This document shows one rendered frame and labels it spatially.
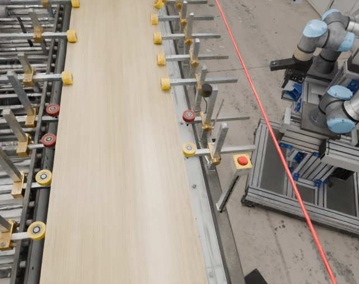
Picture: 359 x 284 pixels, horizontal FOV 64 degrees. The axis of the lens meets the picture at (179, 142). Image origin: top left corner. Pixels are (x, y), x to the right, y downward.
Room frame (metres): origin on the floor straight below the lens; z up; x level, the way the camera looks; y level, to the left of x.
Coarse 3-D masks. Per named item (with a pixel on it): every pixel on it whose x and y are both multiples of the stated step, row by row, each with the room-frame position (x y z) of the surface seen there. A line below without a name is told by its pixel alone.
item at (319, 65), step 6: (318, 54) 1.69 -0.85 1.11; (318, 60) 1.63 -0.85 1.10; (324, 60) 1.61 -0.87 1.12; (330, 60) 1.60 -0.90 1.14; (312, 66) 1.64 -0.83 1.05; (318, 66) 1.61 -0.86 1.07; (324, 66) 1.59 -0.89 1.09; (330, 66) 1.60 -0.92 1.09; (318, 72) 1.59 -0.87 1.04; (324, 72) 1.58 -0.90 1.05; (330, 72) 1.59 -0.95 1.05
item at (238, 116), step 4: (212, 116) 1.24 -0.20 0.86; (220, 116) 1.25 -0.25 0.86; (224, 116) 1.26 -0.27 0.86; (228, 116) 1.26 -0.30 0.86; (232, 116) 1.27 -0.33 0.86; (236, 116) 1.27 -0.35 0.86; (240, 116) 1.27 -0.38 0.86; (244, 116) 1.28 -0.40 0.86; (248, 116) 1.28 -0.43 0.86; (196, 120) 1.19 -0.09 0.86; (200, 120) 1.20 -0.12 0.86; (212, 120) 1.22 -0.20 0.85; (216, 120) 1.23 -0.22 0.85; (220, 120) 1.23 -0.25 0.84; (224, 120) 1.24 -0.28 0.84; (228, 120) 1.25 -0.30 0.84; (232, 120) 1.25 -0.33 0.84; (236, 120) 1.26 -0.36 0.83
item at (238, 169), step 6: (234, 156) 0.71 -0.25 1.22; (240, 156) 0.71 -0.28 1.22; (246, 156) 0.72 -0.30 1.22; (234, 162) 0.68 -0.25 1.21; (234, 168) 0.66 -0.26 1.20; (240, 168) 0.65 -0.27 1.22; (246, 168) 0.66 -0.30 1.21; (234, 174) 0.65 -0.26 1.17; (240, 174) 0.65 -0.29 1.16; (246, 174) 0.66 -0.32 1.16
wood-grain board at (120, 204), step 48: (96, 0) 2.37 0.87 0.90; (144, 0) 2.47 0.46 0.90; (96, 48) 1.72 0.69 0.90; (144, 48) 1.79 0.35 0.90; (96, 96) 1.25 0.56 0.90; (144, 96) 1.30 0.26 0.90; (96, 144) 0.89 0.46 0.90; (144, 144) 0.93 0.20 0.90; (96, 192) 0.60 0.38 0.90; (144, 192) 0.63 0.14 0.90; (48, 240) 0.34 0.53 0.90; (96, 240) 0.37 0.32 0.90; (144, 240) 0.39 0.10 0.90; (192, 240) 0.42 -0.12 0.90
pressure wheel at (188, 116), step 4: (184, 112) 1.21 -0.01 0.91; (188, 112) 1.21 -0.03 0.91; (192, 112) 1.21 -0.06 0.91; (184, 116) 1.17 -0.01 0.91; (188, 116) 1.18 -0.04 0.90; (192, 116) 1.18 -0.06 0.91; (184, 120) 1.16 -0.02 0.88; (188, 120) 1.15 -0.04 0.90; (192, 120) 1.16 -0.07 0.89; (188, 124) 1.19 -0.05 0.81
